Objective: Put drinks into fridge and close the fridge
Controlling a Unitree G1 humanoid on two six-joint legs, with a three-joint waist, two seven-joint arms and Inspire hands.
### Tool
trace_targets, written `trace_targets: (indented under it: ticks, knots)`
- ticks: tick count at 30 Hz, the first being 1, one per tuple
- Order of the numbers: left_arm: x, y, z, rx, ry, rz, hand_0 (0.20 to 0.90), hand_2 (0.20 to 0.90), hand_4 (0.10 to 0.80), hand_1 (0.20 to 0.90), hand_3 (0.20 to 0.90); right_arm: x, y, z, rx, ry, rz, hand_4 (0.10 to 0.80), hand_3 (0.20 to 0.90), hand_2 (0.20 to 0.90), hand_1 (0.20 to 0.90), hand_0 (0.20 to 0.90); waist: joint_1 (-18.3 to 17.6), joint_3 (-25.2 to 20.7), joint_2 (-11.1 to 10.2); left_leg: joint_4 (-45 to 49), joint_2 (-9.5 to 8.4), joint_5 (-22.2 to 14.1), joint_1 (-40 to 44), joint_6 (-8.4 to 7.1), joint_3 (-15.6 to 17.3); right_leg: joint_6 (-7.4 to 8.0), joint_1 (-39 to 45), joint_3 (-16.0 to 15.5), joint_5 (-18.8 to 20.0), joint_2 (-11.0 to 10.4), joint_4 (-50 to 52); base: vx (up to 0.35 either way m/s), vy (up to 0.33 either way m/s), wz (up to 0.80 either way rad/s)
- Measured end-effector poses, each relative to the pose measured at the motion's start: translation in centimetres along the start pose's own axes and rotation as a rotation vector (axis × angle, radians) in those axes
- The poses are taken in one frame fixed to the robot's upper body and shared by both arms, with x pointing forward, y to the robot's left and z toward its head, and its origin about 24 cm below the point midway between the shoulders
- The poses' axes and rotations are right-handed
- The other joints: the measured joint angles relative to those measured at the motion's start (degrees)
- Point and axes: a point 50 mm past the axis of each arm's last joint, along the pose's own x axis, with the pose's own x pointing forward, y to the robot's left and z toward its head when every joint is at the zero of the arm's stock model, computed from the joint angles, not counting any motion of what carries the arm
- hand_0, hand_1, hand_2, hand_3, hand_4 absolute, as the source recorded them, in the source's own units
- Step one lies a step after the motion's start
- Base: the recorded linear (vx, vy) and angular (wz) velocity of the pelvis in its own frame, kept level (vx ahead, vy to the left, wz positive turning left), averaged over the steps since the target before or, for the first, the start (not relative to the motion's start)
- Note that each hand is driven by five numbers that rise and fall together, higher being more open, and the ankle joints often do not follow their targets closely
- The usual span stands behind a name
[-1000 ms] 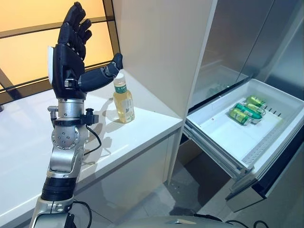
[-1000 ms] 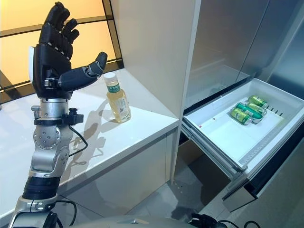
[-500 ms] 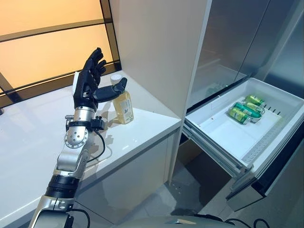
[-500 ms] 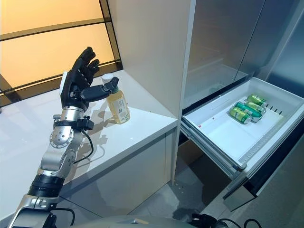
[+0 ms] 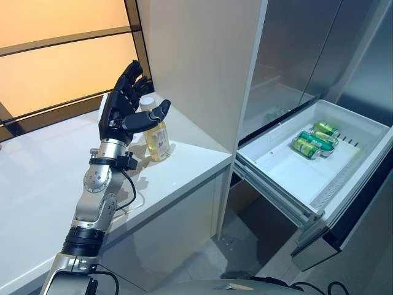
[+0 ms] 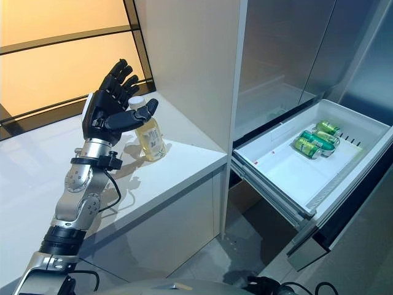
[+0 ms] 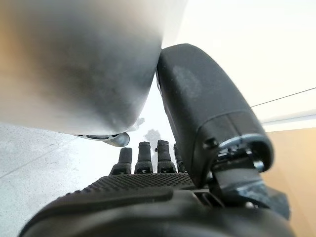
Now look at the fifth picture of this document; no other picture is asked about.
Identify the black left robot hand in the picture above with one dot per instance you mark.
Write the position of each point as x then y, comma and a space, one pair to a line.
116, 104

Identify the clear tea bottle white cap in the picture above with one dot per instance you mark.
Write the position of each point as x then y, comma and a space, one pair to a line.
158, 144

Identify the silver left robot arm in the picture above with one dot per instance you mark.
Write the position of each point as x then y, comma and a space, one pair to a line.
92, 184

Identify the stainless steel fridge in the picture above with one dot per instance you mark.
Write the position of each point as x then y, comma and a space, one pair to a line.
291, 46

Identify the white fridge drawer steel front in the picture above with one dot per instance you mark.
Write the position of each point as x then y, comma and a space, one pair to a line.
291, 172

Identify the tall white cabinet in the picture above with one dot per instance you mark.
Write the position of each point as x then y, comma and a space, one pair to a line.
199, 61

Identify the white counter cabinet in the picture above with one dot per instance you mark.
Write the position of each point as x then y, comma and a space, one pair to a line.
46, 184

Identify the brown cardboard box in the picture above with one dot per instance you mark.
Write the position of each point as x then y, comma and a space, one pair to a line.
242, 196

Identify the light green drink can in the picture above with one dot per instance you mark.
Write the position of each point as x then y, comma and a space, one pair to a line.
304, 149
324, 137
324, 127

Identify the dark green drink can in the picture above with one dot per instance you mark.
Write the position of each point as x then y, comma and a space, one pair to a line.
307, 136

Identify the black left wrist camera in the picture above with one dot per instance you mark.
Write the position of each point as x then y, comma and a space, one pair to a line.
127, 161

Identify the backlit orange panel black frame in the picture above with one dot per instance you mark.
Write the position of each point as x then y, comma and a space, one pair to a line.
61, 61

